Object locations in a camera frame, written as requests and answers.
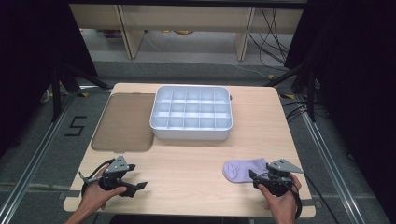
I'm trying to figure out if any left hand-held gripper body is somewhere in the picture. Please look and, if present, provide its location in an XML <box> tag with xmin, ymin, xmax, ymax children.
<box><xmin>97</xmin><ymin>154</ymin><xmax>132</xmax><ymax>191</ymax></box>

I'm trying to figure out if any light purple sock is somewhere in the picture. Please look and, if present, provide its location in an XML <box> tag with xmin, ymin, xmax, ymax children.
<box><xmin>221</xmin><ymin>157</ymin><xmax>270</xmax><ymax>184</ymax></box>

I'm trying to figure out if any translucent brown plastic lid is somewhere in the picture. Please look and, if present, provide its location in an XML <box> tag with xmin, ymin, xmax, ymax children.
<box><xmin>91</xmin><ymin>91</ymin><xmax>157</xmax><ymax>154</ymax></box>

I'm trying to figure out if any white divided storage box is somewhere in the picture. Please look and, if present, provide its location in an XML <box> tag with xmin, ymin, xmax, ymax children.
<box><xmin>148</xmin><ymin>84</ymin><xmax>234</xmax><ymax>142</ymax></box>

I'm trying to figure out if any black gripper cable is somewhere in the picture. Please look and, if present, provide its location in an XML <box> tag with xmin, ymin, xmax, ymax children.
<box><xmin>78</xmin><ymin>158</ymin><xmax>117</xmax><ymax>198</ymax></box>
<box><xmin>288</xmin><ymin>186</ymin><xmax>304</xmax><ymax>222</ymax></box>

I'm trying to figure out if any aluminium floor rail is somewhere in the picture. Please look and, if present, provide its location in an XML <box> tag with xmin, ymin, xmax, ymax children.
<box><xmin>0</xmin><ymin>90</ymin><xmax>79</xmax><ymax>224</ymax></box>
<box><xmin>294</xmin><ymin>92</ymin><xmax>367</xmax><ymax>224</ymax></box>

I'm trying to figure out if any person's left hand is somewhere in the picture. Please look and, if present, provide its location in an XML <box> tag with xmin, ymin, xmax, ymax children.
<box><xmin>80</xmin><ymin>181</ymin><xmax>128</xmax><ymax>213</ymax></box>

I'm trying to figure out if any person's dark clothing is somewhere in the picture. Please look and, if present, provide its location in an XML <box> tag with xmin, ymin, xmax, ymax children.
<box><xmin>108</xmin><ymin>214</ymin><xmax>253</xmax><ymax>224</ymax></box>

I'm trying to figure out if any light wooden shelf unit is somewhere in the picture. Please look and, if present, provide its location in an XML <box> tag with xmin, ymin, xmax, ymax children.
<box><xmin>68</xmin><ymin>3</ymin><xmax>304</xmax><ymax>62</ymax></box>

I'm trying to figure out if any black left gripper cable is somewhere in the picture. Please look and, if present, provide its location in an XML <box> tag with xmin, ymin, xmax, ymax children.
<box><xmin>78</xmin><ymin>158</ymin><xmax>117</xmax><ymax>198</ymax></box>

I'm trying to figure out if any person's right hand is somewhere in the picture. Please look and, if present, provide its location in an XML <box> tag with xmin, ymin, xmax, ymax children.
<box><xmin>257</xmin><ymin>174</ymin><xmax>303</xmax><ymax>218</ymax></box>

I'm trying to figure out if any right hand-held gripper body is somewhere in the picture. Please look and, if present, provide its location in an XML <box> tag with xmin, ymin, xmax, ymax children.
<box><xmin>258</xmin><ymin>158</ymin><xmax>304</xmax><ymax>198</ymax></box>

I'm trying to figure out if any bundle of black cables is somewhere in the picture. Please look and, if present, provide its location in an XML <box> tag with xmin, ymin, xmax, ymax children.
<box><xmin>247</xmin><ymin>7</ymin><xmax>294</xmax><ymax>69</ymax></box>

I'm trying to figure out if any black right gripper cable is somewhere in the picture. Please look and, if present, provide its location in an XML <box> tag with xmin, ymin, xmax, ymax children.
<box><xmin>288</xmin><ymin>186</ymin><xmax>304</xmax><ymax>222</ymax></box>

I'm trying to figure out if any black metal stand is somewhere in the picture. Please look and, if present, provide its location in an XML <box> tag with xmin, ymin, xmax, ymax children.
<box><xmin>264</xmin><ymin>59</ymin><xmax>322</xmax><ymax>123</ymax></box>
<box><xmin>50</xmin><ymin>63</ymin><xmax>114</xmax><ymax>123</ymax></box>

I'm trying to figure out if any black curtain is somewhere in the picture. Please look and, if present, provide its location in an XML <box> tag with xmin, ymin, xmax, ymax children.
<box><xmin>0</xmin><ymin>0</ymin><xmax>99</xmax><ymax>158</ymax></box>
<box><xmin>283</xmin><ymin>0</ymin><xmax>396</xmax><ymax>222</ymax></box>

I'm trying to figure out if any black floor cable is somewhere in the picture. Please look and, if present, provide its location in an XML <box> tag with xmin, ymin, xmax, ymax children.
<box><xmin>303</xmin><ymin>173</ymin><xmax>342</xmax><ymax>224</ymax></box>

